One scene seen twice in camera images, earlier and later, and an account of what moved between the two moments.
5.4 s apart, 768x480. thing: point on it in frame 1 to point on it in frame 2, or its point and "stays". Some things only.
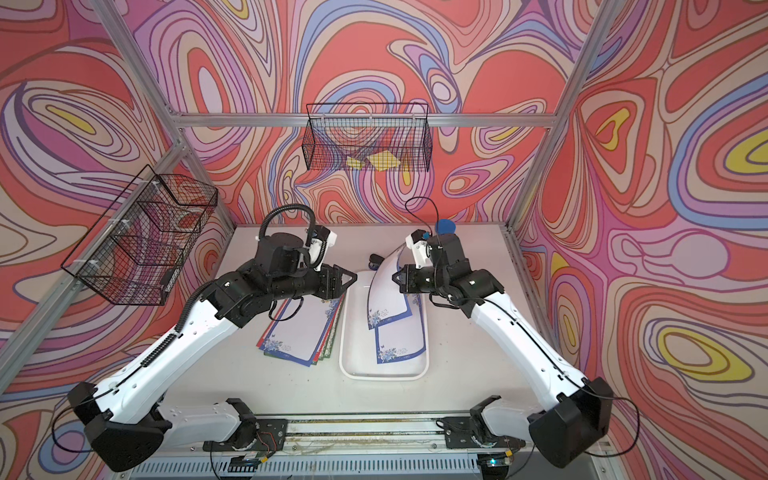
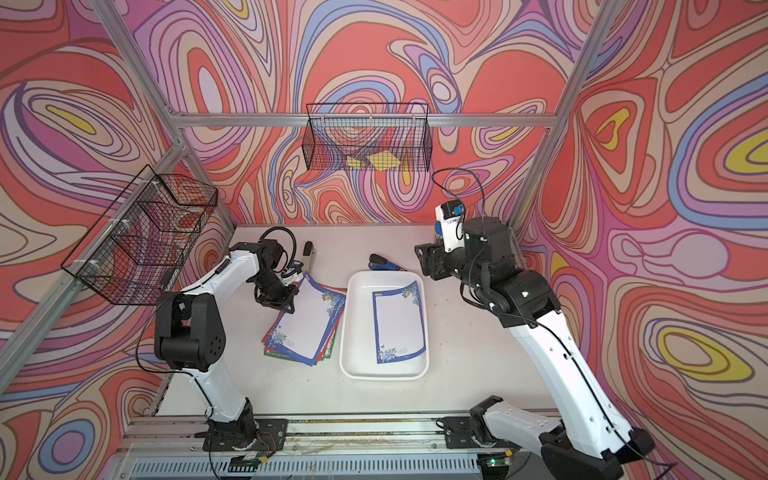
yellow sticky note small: x=354 y=163 stays
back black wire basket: x=368 y=136 stays
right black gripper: x=409 y=284 to x=432 y=260
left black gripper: x=329 y=281 to x=284 y=303
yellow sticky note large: x=384 y=160 stays
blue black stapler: x=375 y=261 stays
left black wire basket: x=134 y=253 stays
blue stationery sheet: x=403 y=337 stays
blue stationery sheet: x=386 y=303 to x=302 y=335
